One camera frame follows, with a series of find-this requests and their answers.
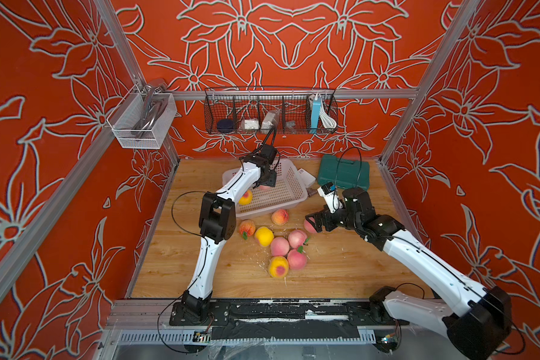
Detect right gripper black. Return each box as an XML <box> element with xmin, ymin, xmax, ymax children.
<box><xmin>304</xmin><ymin>202</ymin><xmax>362</xmax><ymax>233</ymax></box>

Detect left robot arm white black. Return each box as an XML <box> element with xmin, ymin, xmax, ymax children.
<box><xmin>176</xmin><ymin>127</ymin><xmax>278</xmax><ymax>321</ymax></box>

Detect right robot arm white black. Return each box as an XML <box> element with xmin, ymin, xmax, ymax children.
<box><xmin>305</xmin><ymin>157</ymin><xmax>517</xmax><ymax>359</ymax></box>

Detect orange pink peach near basket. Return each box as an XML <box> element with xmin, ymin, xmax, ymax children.
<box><xmin>271</xmin><ymin>208</ymin><xmax>290</xmax><ymax>226</ymax></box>

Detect white adapter in basket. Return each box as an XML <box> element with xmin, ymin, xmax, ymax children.
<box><xmin>240</xmin><ymin>118</ymin><xmax>260</xmax><ymax>131</ymax></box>

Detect pink plastic perforated basket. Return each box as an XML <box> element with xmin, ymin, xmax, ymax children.
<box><xmin>221</xmin><ymin>158</ymin><xmax>317</xmax><ymax>220</ymax></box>

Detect white packet in basket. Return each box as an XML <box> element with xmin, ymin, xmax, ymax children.
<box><xmin>259</xmin><ymin>109</ymin><xmax>281</xmax><ymax>134</ymax></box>

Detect dark round object in basket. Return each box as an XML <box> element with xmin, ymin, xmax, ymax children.
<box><xmin>216</xmin><ymin>118</ymin><xmax>235</xmax><ymax>134</ymax></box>

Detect light blue box in basket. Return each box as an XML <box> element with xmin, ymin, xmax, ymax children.
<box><xmin>309</xmin><ymin>94</ymin><xmax>322</xmax><ymax>134</ymax></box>

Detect pink peach with leaf upper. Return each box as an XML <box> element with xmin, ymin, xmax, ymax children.
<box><xmin>287</xmin><ymin>229</ymin><xmax>308</xmax><ymax>249</ymax></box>

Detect pink peach with leaf lower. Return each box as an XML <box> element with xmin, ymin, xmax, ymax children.
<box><xmin>286</xmin><ymin>249</ymin><xmax>308</xmax><ymax>270</ymax></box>

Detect small white box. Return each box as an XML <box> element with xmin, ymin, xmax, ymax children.
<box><xmin>298</xmin><ymin>169</ymin><xmax>316</xmax><ymax>188</ymax></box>

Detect green plastic tool case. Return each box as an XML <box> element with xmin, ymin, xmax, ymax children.
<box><xmin>316</xmin><ymin>154</ymin><xmax>370</xmax><ymax>191</ymax></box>

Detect yellow red peach front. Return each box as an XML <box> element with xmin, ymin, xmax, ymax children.
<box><xmin>268</xmin><ymin>256</ymin><xmax>290</xmax><ymax>278</ymax></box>

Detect metal tongs in bin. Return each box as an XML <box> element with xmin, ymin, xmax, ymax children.
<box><xmin>132</xmin><ymin>78</ymin><xmax>168</xmax><ymax>139</ymax></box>

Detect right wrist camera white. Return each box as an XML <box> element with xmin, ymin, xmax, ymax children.
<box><xmin>317</xmin><ymin>182</ymin><xmax>343</xmax><ymax>214</ymax></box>

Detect black wire wall basket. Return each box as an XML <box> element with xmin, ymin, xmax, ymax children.
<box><xmin>203</xmin><ymin>86</ymin><xmax>338</xmax><ymax>135</ymax></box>

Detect white cable in basket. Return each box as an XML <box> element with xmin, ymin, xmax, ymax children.
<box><xmin>318</xmin><ymin>96</ymin><xmax>338</xmax><ymax>131</ymax></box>

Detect clear plastic wall bin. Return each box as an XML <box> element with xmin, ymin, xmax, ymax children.
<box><xmin>106</xmin><ymin>80</ymin><xmax>177</xmax><ymax>149</ymax></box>

